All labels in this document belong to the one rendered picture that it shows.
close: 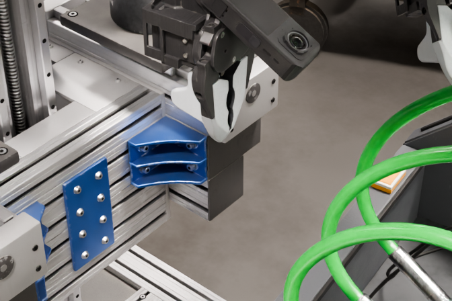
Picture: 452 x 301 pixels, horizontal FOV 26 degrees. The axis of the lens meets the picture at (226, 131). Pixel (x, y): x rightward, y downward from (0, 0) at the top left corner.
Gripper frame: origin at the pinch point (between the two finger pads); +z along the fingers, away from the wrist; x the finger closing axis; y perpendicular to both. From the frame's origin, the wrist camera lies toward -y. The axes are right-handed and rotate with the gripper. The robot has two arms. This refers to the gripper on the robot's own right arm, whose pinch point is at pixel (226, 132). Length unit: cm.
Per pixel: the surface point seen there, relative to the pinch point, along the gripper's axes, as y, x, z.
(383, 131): -15.4, -3.2, -4.3
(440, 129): -8.4, -43.1, 23.3
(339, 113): 64, -166, 123
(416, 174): -7.5, -37.9, 28.4
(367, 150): -14.1, -3.2, -1.4
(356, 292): -17.6, 4.4, 9.4
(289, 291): -14.8, 12.8, 3.6
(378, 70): 64, -195, 123
